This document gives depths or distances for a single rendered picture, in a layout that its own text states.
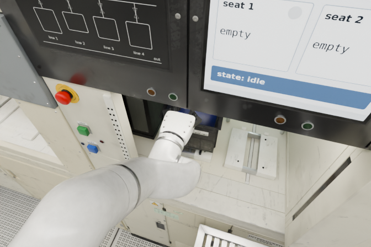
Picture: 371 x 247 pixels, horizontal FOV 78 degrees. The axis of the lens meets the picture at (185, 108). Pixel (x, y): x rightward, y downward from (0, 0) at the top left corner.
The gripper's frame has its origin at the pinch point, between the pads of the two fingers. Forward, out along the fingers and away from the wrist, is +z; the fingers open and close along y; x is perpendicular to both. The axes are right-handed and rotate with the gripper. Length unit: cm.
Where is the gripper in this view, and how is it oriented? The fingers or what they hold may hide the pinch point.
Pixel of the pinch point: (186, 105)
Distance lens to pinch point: 81.1
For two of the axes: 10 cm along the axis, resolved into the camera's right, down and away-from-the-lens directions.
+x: 0.0, -6.9, -7.3
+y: 9.5, 2.2, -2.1
